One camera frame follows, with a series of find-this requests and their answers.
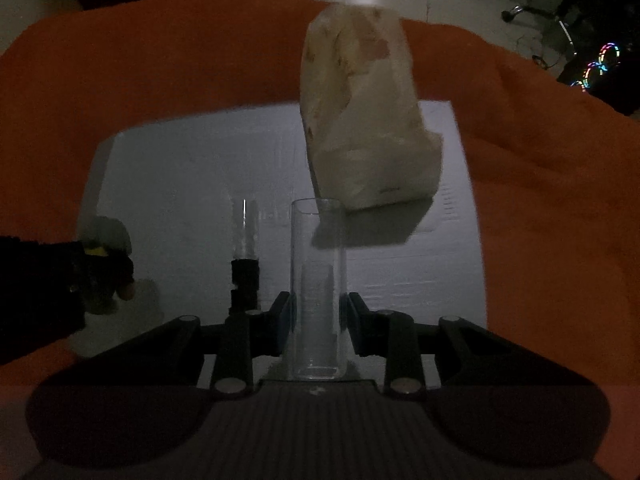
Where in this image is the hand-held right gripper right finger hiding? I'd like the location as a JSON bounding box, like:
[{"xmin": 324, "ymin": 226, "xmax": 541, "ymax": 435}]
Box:
[{"xmin": 341, "ymin": 291, "xmax": 597, "ymax": 395}]

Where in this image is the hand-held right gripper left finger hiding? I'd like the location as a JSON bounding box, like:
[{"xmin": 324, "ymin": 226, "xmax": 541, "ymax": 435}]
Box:
[{"xmin": 40, "ymin": 291, "xmax": 297, "ymax": 394}]

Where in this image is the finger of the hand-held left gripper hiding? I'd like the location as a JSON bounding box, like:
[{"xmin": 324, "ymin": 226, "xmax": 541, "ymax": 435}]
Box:
[{"xmin": 80, "ymin": 242, "xmax": 137, "ymax": 313}]

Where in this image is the clear plastic tube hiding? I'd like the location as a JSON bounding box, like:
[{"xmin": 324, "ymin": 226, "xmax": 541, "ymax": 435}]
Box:
[
  {"xmin": 231, "ymin": 197, "xmax": 260, "ymax": 262},
  {"xmin": 290, "ymin": 198, "xmax": 348, "ymax": 381}
]

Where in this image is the white box lid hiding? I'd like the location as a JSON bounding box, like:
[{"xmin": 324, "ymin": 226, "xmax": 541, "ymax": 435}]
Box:
[{"xmin": 77, "ymin": 100, "xmax": 489, "ymax": 392}]

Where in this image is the white tissue pack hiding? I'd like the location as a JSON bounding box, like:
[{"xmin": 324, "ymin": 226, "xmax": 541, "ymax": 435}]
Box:
[{"xmin": 299, "ymin": 2, "xmax": 445, "ymax": 211}]

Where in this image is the computer case with coloured lights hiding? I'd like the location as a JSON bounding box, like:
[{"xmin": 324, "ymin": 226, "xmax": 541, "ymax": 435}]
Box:
[{"xmin": 556, "ymin": 42, "xmax": 640, "ymax": 117}]

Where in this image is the black floor cable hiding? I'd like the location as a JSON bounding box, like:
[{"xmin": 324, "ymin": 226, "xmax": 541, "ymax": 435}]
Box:
[{"xmin": 529, "ymin": 35, "xmax": 568, "ymax": 70}]

